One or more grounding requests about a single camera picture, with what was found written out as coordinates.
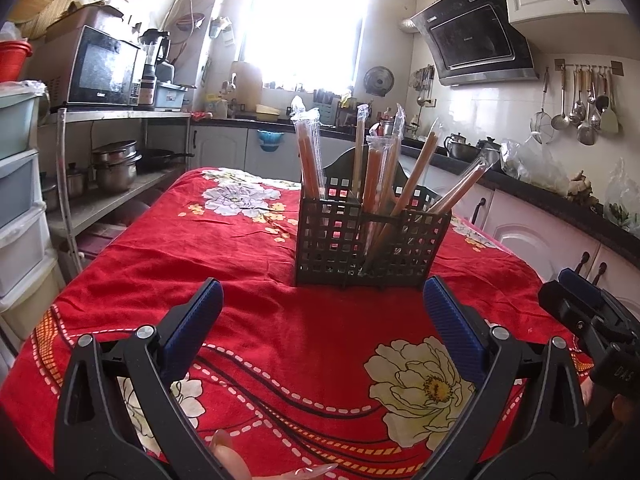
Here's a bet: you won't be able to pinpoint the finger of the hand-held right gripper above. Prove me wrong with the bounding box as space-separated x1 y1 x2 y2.
539 280 608 356
558 267 616 311

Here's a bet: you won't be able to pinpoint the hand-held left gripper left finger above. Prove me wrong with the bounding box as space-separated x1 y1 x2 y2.
54 277 224 480

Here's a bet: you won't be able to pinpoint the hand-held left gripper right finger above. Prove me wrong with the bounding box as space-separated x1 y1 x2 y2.
420 275 591 480

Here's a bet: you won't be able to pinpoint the black plastic utensil holder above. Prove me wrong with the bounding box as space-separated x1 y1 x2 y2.
294 147 452 291

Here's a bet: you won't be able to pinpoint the bunch of wooden chopsticks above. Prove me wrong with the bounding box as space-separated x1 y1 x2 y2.
290 96 490 271

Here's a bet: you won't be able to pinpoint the person's left hand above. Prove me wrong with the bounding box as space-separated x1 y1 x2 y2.
210 429 341 480

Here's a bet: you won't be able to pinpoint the red floral blanket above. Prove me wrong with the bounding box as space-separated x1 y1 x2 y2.
0 166 596 480

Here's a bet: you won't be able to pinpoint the white base cabinets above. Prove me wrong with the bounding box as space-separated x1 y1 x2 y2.
190 127 640 311

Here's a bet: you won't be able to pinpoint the black kitchen countertop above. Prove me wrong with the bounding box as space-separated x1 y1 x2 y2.
190 112 640 256

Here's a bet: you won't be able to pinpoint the clear bag of greens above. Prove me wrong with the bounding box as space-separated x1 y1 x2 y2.
602 157 640 231

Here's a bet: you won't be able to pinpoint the knobbly brown root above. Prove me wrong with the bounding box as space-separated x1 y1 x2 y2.
567 170 598 206

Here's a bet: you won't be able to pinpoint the clear plastic bag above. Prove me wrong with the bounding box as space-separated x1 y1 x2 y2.
500 137 571 196

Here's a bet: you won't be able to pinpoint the purple lidded white container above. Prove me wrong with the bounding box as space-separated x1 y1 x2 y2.
77 222 126 261

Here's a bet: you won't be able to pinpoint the metal shelf rack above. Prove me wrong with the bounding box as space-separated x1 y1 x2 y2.
47 107 193 271

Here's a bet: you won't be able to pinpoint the large steel spoon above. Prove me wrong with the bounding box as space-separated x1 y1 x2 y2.
576 72 598 147

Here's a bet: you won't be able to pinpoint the steel ladle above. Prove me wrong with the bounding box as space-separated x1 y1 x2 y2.
551 67 571 131

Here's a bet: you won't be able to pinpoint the pale spatula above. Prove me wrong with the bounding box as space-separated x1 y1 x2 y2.
599 70 621 135

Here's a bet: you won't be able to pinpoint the black frying pan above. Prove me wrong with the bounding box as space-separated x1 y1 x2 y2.
136 148 196 173

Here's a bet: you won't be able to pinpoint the stacked steel pots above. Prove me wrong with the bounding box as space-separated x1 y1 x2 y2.
91 140 143 194

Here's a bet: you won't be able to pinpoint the steel teapot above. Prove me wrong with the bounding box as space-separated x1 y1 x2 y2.
444 132 476 158

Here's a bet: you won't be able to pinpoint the small steel pot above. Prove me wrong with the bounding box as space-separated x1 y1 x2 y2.
65 162 90 198

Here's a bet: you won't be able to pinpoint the blue hanging bin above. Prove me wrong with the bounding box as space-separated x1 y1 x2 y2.
256 130 286 153

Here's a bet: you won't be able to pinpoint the pastel plastic drawer tower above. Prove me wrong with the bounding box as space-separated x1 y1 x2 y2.
0 80 66 341

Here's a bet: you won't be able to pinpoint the pale blue plastic basket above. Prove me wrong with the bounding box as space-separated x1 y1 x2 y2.
152 82 190 111

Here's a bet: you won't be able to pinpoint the dark hanging utensil set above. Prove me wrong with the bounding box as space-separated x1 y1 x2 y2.
412 65 436 106

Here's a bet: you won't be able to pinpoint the pale cutting board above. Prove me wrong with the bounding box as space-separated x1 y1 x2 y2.
230 60 263 108

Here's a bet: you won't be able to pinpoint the pale blue knife holder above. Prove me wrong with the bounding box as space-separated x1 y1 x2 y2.
312 89 341 128

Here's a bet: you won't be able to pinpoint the black blender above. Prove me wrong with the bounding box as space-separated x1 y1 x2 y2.
137 29 171 110

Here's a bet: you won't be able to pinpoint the black range hood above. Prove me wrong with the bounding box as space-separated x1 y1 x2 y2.
399 0 541 87

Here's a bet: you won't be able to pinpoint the black microwave oven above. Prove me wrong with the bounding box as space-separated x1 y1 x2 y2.
27 25 146 109

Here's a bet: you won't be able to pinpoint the kitchen window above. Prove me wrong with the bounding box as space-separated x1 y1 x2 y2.
237 0 373 93

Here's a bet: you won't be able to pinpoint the red plastic bucket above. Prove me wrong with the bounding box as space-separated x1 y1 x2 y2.
0 40 33 83

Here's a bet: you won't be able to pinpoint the brown cardboard box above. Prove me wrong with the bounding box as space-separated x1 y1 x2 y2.
45 4 125 43

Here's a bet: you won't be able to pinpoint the wire mesh strainer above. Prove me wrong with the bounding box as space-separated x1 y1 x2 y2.
530 72 553 145

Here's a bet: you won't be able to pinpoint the small round wall fan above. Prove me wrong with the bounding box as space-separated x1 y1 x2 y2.
362 66 396 97

